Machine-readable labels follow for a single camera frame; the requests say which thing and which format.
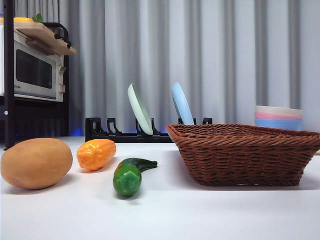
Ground green cucumber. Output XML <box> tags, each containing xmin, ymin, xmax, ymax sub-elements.
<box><xmin>112</xmin><ymin>157</ymin><xmax>159</xmax><ymax>199</ymax></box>

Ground orange corn cob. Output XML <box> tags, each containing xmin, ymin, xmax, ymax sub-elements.
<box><xmin>76</xmin><ymin>139</ymin><xmax>117</xmax><ymax>172</ymax></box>

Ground brown wicker basket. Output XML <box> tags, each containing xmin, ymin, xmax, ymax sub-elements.
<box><xmin>166</xmin><ymin>122</ymin><xmax>320</xmax><ymax>187</ymax></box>

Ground brown potato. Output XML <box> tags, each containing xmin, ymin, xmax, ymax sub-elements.
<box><xmin>0</xmin><ymin>137</ymin><xmax>74</xmax><ymax>190</ymax></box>

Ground pale green plate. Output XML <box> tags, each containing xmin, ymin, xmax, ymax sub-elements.
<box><xmin>127</xmin><ymin>83</ymin><xmax>154</xmax><ymax>136</ymax></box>

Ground pale blue plate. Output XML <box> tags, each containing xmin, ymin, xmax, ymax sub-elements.
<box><xmin>171</xmin><ymin>81</ymin><xmax>195</xmax><ymax>125</ymax></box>

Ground black dish rack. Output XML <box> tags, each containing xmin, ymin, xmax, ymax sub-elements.
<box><xmin>85</xmin><ymin>116</ymin><xmax>213</xmax><ymax>144</ymax></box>

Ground grey curtain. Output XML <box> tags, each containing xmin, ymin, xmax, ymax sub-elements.
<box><xmin>0</xmin><ymin>0</ymin><xmax>320</xmax><ymax>137</ymax></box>

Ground pink bowl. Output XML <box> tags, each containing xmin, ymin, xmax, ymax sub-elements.
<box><xmin>254</xmin><ymin>111</ymin><xmax>304</xmax><ymax>120</ymax></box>

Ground cream bowl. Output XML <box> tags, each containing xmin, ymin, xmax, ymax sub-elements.
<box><xmin>255</xmin><ymin>105</ymin><xmax>304</xmax><ymax>117</ymax></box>

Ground white toaster oven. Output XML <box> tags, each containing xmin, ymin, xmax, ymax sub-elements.
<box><xmin>0</xmin><ymin>26</ymin><xmax>66</xmax><ymax>103</ymax></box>

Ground wooden cutting board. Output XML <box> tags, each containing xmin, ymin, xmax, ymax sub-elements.
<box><xmin>13</xmin><ymin>21</ymin><xmax>78</xmax><ymax>56</ymax></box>

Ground green leaf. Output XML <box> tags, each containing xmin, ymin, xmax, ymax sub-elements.
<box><xmin>32</xmin><ymin>12</ymin><xmax>45</xmax><ymax>24</ymax></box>

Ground yellow orange food item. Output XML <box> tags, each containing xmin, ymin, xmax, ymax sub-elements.
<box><xmin>0</xmin><ymin>16</ymin><xmax>35</xmax><ymax>24</ymax></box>

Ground black metal shelf frame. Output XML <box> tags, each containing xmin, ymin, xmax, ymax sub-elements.
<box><xmin>0</xmin><ymin>0</ymin><xmax>71</xmax><ymax>151</ymax></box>

